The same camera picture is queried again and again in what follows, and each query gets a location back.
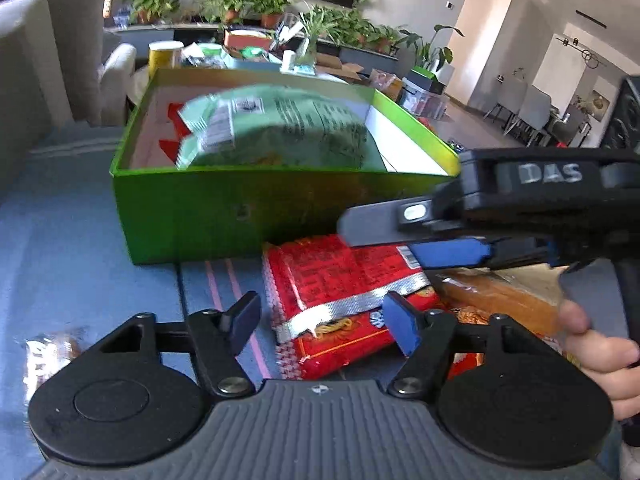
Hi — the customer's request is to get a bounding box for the grey sofa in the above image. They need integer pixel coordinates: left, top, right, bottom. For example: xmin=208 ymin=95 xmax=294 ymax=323
xmin=0 ymin=0 xmax=138 ymax=191

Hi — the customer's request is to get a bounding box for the dark dining chair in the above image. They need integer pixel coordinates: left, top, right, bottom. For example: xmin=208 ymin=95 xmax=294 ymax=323
xmin=547 ymin=107 xmax=590 ymax=148

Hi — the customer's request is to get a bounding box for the red noodle packet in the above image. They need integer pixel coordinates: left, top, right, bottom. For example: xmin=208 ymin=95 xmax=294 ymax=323
xmin=261 ymin=234 xmax=443 ymax=381

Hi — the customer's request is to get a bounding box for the spider plant in glass vase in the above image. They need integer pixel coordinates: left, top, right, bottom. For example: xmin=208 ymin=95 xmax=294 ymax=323
xmin=294 ymin=4 xmax=342 ymax=70

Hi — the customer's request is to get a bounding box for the orange cardboard box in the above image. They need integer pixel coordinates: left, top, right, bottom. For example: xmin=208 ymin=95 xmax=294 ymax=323
xmin=223 ymin=29 xmax=274 ymax=58

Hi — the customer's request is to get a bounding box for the clear-wrapped bread packet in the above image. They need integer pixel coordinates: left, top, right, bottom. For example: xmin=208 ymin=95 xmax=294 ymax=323
xmin=432 ymin=269 xmax=563 ymax=338

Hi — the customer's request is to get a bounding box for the black speaker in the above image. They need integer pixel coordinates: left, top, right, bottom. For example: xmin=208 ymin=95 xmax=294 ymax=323
xmin=599 ymin=75 xmax=640 ymax=153

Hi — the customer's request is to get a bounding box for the yellow cup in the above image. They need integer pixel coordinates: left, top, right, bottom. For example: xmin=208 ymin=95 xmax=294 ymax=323
xmin=147 ymin=40 xmax=186 ymax=81

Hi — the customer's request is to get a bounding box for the large-leaf potted plant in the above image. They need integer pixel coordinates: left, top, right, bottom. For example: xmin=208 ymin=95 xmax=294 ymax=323
xmin=400 ymin=24 xmax=465 ymax=72

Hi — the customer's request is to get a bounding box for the potted green plant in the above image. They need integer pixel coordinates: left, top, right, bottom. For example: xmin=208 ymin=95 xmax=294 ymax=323
xmin=367 ymin=24 xmax=402 ymax=54
xmin=200 ymin=0 xmax=253 ymax=28
xmin=127 ymin=0 xmax=177 ymax=24
xmin=252 ymin=0 xmax=292 ymax=29
xmin=332 ymin=7 xmax=371 ymax=47

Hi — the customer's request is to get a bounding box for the person's right hand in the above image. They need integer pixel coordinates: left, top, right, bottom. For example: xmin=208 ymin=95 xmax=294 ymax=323
xmin=557 ymin=299 xmax=640 ymax=423

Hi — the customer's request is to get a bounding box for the blue striped blanket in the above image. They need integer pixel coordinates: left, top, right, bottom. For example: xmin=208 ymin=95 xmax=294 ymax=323
xmin=0 ymin=122 xmax=626 ymax=480

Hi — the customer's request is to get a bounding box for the ring pendant lamp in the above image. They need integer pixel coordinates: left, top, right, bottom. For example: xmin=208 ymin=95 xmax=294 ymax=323
xmin=555 ymin=35 xmax=608 ymax=72

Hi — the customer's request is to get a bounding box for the red flat packet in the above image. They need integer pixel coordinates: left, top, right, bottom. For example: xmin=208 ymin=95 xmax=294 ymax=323
xmin=159 ymin=102 xmax=188 ymax=162

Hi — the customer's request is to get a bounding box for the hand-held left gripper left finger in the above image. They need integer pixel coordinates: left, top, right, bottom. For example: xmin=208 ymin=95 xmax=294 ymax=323
xmin=82 ymin=290 xmax=263 ymax=401

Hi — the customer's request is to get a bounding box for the red patterned snack packet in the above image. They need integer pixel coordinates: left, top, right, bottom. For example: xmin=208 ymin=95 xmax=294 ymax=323
xmin=440 ymin=305 xmax=583 ymax=381

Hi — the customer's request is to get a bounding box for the open cardboard box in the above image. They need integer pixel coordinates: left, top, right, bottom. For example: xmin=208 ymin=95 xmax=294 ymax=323
xmin=315 ymin=52 xmax=367 ymax=82

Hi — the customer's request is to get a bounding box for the grey dining chair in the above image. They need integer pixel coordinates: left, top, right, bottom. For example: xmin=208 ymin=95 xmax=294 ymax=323
xmin=484 ymin=79 xmax=531 ymax=133
xmin=505 ymin=85 xmax=556 ymax=148

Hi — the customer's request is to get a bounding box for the green cardboard box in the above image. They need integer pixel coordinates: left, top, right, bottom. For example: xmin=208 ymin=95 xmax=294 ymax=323
xmin=109 ymin=67 xmax=463 ymax=266

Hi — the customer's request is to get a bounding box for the green snack packet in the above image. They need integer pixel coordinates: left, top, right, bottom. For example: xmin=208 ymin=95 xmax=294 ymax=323
xmin=175 ymin=85 xmax=386 ymax=171

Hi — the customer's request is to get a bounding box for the small clear pastry packet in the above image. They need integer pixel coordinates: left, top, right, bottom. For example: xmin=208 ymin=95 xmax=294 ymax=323
xmin=22 ymin=326 xmax=88 ymax=403

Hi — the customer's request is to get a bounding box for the clear plastic storage bin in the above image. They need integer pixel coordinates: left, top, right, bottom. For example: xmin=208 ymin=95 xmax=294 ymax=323
xmin=400 ymin=87 xmax=449 ymax=121

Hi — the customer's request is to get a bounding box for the framed wall picture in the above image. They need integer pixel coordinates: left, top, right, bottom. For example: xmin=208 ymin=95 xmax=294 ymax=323
xmin=590 ymin=89 xmax=614 ymax=122

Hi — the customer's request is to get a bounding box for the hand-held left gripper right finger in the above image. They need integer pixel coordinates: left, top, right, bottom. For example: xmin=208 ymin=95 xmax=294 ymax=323
xmin=382 ymin=291 xmax=548 ymax=403

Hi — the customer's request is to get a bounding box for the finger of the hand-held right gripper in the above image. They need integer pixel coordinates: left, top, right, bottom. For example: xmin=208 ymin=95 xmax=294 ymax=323
xmin=409 ymin=236 xmax=561 ymax=270
xmin=336 ymin=197 xmax=471 ymax=250

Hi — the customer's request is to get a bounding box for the green white packet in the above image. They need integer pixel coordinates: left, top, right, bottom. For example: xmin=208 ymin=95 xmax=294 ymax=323
xmin=181 ymin=42 xmax=226 ymax=69

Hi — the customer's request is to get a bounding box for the dark television console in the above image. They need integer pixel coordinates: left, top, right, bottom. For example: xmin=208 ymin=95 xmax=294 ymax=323
xmin=105 ymin=21 xmax=401 ymax=63

